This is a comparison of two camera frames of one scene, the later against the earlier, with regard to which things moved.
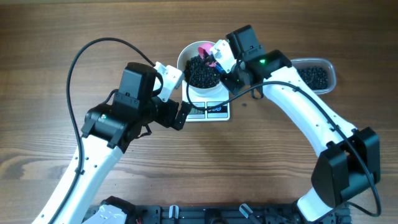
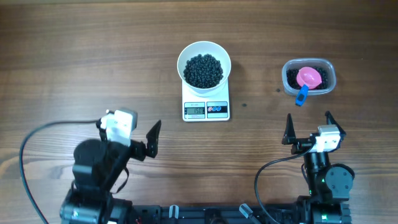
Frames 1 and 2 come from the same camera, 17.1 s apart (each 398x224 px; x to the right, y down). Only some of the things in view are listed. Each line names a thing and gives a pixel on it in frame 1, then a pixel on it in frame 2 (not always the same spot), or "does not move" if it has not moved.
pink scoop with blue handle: x=204 y=50 -> x=309 y=78
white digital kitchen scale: x=216 y=108 does not move
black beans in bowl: x=199 y=74 does not move
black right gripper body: x=224 y=74 -> x=304 y=145
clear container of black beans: x=318 y=73 does not move
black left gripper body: x=175 y=115 -> x=138 y=149
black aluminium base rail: x=222 y=214 does not move
